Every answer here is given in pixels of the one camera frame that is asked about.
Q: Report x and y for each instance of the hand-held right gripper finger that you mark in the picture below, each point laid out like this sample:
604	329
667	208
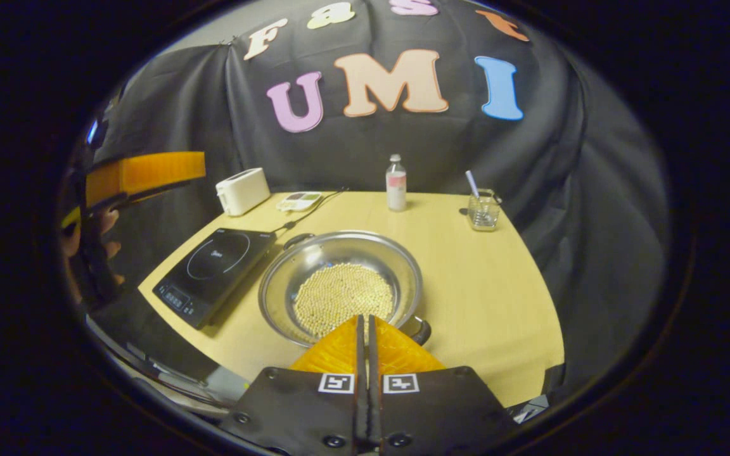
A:
360	348
372	348

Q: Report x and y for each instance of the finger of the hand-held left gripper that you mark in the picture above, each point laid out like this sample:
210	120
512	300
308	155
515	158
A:
149	171

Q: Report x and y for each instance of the pile of soybeans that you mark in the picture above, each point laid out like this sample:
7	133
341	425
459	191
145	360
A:
339	291

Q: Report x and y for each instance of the stainless steel pot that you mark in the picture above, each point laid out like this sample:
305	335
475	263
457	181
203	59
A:
339	250

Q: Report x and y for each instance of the black induction cooktop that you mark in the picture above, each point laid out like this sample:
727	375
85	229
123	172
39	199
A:
213	266

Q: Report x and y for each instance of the white toaster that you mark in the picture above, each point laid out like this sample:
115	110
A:
241	190

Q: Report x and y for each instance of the white divided bean dish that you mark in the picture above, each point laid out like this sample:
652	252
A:
298	201

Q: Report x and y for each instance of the clear bottle with pink label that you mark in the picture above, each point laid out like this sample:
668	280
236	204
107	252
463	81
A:
396	190

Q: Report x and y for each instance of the striped straw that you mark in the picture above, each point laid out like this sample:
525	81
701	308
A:
471	182

